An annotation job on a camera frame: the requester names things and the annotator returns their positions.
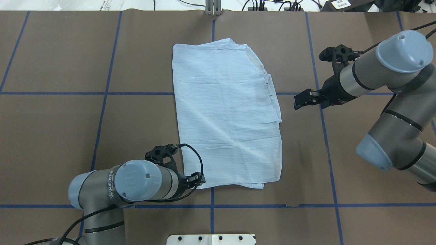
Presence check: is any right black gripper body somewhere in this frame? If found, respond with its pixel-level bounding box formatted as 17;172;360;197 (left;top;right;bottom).
319;76;357;109

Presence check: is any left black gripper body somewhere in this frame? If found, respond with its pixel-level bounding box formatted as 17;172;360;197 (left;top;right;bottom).
176;172;191;196

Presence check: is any light blue button shirt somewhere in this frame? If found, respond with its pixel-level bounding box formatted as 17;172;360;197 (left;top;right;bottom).
172;38;282;189

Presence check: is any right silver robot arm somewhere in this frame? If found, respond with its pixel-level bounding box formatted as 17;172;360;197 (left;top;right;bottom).
293;30;436;192

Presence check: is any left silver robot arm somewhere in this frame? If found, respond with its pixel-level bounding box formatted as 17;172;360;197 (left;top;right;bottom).
50;160;205;245

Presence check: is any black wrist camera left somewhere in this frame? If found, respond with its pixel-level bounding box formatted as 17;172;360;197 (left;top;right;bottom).
144;144;180;172

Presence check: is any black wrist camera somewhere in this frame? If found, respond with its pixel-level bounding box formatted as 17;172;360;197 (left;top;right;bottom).
318;44;361;76
144;144;180;172

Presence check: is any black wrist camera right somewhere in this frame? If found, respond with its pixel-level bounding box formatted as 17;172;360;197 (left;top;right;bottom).
318;44;361;76

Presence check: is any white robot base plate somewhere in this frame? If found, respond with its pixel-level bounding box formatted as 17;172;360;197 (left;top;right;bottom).
166;234;256;245

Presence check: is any aluminium frame post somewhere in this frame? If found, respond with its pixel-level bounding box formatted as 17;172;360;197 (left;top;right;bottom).
205;0;222;16

